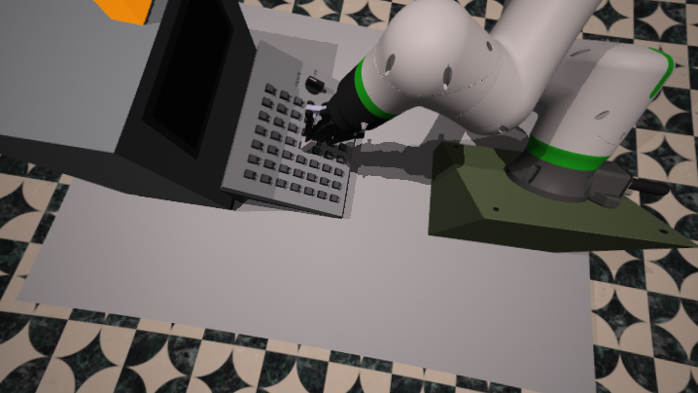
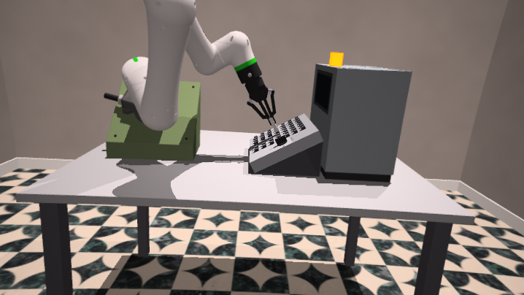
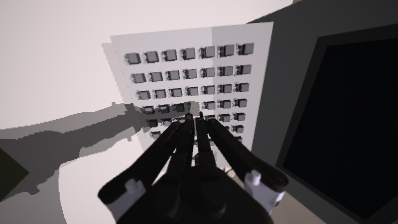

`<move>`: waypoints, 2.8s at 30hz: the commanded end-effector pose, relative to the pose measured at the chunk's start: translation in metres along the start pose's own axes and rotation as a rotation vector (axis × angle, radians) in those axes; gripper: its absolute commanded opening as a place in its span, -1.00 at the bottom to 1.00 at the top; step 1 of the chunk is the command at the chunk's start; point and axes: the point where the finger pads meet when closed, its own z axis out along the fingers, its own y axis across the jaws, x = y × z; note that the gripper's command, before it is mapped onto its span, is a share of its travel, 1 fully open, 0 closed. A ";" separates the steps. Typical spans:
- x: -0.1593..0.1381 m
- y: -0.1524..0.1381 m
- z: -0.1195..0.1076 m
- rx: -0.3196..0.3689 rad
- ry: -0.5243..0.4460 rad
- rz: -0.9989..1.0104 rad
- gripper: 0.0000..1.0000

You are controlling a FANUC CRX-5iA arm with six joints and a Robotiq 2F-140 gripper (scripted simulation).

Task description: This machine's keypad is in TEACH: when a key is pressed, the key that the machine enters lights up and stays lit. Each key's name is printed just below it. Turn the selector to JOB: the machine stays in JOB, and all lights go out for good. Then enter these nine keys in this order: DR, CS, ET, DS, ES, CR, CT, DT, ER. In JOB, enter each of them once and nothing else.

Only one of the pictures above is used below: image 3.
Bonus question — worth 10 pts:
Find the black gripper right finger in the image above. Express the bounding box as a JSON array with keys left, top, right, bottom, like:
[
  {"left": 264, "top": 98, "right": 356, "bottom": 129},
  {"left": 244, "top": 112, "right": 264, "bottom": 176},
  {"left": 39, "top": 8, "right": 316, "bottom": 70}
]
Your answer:
[{"left": 194, "top": 102, "right": 289, "bottom": 220}]

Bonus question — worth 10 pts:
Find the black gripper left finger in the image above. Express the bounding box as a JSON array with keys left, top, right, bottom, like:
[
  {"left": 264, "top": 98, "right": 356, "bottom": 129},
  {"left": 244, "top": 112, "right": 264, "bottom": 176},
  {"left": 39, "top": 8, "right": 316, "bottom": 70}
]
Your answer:
[{"left": 97, "top": 102, "right": 196, "bottom": 223}]

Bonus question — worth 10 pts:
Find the grey control console with keypad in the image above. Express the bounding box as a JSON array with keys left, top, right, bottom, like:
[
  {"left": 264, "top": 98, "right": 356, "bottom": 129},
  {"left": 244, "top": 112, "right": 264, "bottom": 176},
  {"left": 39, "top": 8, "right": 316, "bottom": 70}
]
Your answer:
[{"left": 110, "top": 0, "right": 398, "bottom": 224}]

